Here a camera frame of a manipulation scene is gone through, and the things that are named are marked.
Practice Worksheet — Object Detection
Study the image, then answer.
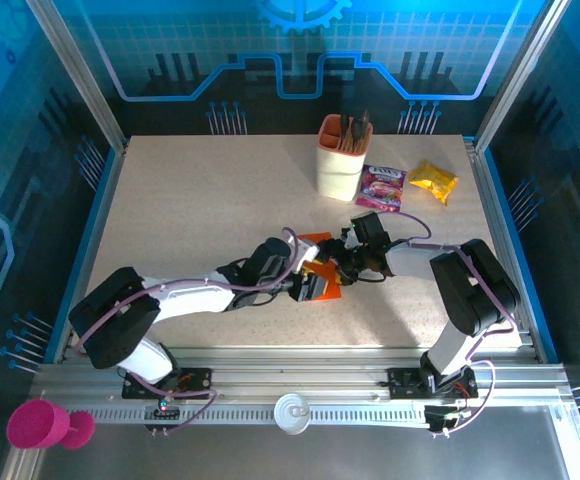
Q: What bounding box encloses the cream utensil holder orange rim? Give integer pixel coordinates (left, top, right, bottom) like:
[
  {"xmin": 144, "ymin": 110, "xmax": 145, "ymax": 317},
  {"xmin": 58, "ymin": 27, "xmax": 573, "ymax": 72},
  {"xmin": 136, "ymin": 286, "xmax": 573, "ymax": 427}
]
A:
[{"xmin": 315, "ymin": 113, "xmax": 374, "ymax": 202}]

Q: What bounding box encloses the purple berries candy bag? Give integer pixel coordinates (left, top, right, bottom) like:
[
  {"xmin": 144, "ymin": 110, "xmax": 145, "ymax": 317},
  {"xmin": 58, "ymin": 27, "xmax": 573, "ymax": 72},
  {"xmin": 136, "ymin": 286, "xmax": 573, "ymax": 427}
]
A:
[{"xmin": 354, "ymin": 163, "xmax": 408, "ymax": 215}]

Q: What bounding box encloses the yellow foil snack bag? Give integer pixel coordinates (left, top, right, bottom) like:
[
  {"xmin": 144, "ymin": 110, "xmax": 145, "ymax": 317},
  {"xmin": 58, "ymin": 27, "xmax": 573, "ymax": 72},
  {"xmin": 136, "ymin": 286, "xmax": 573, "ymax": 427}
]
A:
[{"xmin": 408, "ymin": 158, "xmax": 460, "ymax": 207}]

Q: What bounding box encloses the white round cap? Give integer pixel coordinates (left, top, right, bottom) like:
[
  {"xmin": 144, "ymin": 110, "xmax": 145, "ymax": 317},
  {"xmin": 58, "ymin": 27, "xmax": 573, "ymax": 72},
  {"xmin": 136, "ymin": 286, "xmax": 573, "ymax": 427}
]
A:
[{"xmin": 273, "ymin": 392, "xmax": 313, "ymax": 436}]

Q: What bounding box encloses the small circuit board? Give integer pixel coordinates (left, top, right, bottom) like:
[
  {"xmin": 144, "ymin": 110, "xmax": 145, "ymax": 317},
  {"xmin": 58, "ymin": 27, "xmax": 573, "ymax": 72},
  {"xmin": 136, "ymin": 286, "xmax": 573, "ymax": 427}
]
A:
[
  {"xmin": 142, "ymin": 394, "xmax": 181, "ymax": 419},
  {"xmin": 423, "ymin": 403, "xmax": 471, "ymax": 434}
]

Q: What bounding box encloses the grey metal shelf plate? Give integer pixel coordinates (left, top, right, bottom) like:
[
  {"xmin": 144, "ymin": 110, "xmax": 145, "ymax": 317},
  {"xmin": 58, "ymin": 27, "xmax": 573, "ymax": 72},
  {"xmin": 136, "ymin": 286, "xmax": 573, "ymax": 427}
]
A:
[{"xmin": 0, "ymin": 404, "xmax": 580, "ymax": 480}]

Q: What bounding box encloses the pink plastic goblet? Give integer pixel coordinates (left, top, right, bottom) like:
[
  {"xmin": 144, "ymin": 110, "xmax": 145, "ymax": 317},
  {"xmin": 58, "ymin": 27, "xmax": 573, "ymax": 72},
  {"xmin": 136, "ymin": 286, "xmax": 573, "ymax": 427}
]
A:
[{"xmin": 6, "ymin": 398, "xmax": 96, "ymax": 451}]

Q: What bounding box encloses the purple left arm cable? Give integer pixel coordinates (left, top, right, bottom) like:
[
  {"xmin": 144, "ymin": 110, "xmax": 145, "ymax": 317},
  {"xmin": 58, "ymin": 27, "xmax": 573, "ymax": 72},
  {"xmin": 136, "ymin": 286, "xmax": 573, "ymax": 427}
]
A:
[{"xmin": 72, "ymin": 227, "xmax": 301, "ymax": 436}]

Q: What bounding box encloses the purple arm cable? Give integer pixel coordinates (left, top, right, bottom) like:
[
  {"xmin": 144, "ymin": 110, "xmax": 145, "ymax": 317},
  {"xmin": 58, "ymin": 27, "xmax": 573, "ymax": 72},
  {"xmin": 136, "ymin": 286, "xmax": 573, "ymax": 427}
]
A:
[
  {"xmin": 72, "ymin": 227, "xmax": 301, "ymax": 436},
  {"xmin": 382, "ymin": 210, "xmax": 516, "ymax": 436}
]

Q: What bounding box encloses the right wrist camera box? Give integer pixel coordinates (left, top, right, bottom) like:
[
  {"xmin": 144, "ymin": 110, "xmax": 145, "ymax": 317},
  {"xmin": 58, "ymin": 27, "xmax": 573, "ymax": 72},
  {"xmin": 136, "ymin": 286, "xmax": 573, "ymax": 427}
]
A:
[{"xmin": 342, "ymin": 211, "xmax": 393, "ymax": 250}]

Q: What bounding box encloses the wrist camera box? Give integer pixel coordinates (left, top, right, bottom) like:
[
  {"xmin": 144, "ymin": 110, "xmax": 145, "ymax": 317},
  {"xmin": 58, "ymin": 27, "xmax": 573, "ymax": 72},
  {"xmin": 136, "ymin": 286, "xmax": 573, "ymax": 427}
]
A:
[
  {"xmin": 342, "ymin": 211, "xmax": 393, "ymax": 250},
  {"xmin": 247, "ymin": 237, "xmax": 321, "ymax": 276}
]

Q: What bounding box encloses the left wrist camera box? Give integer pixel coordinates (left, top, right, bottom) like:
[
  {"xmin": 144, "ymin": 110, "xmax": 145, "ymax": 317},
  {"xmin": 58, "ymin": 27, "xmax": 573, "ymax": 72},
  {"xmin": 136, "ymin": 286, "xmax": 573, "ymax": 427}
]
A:
[{"xmin": 247, "ymin": 237, "xmax": 321, "ymax": 276}]

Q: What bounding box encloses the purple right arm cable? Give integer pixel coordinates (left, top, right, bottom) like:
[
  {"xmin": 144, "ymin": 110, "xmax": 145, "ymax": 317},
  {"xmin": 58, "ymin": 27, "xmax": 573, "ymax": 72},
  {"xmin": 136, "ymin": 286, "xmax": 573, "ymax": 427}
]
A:
[{"xmin": 382, "ymin": 210, "xmax": 516, "ymax": 436}]

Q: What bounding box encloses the aluminium front rail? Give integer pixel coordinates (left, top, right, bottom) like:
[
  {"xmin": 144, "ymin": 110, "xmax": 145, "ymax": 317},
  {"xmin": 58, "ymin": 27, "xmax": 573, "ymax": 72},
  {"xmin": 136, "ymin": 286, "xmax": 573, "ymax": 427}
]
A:
[{"xmin": 32, "ymin": 347, "xmax": 571, "ymax": 407}]

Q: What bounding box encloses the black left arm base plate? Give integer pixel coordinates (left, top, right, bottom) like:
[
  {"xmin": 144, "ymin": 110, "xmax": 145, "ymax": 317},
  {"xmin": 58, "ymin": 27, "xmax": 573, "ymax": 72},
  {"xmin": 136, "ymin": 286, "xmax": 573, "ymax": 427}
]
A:
[{"xmin": 121, "ymin": 366, "xmax": 213, "ymax": 401}]

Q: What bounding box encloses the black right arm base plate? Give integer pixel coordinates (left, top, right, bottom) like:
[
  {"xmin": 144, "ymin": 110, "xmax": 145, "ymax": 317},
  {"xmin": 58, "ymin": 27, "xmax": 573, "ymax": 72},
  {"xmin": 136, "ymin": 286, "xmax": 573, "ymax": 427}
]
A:
[{"xmin": 387, "ymin": 364, "xmax": 479, "ymax": 400}]

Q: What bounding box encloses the white slotted cable duct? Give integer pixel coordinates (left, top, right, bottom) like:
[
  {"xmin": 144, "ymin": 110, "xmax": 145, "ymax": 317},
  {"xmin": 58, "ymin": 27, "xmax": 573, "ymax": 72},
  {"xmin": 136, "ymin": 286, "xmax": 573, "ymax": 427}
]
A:
[{"xmin": 87, "ymin": 402, "xmax": 434, "ymax": 427}]

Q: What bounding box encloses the aluminium side rail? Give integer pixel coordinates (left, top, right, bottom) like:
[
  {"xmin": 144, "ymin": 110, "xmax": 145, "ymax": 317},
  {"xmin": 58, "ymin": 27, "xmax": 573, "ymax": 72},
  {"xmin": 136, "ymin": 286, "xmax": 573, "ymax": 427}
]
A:
[
  {"xmin": 52, "ymin": 137, "xmax": 130, "ymax": 364},
  {"xmin": 462, "ymin": 137, "xmax": 559, "ymax": 364}
]

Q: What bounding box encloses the aluminium frame post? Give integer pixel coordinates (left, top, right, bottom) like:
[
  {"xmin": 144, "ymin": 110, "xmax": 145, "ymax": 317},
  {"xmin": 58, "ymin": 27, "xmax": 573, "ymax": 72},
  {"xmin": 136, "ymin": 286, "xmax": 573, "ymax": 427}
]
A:
[
  {"xmin": 473, "ymin": 0, "xmax": 574, "ymax": 154},
  {"xmin": 24, "ymin": 0, "xmax": 130, "ymax": 154}
]

